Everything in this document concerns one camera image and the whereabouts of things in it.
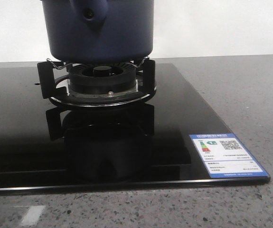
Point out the blue saucepan with handle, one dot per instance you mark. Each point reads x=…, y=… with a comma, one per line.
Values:
x=99, y=31

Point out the right black pot support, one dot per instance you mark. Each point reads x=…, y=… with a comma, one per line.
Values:
x=49, y=71

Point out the right gas burner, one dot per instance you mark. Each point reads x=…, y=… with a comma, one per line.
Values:
x=106, y=85

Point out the blue energy label sticker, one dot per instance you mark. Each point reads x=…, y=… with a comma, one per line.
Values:
x=225, y=157

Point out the black glass gas stove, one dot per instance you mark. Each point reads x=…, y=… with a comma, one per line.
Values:
x=44, y=148

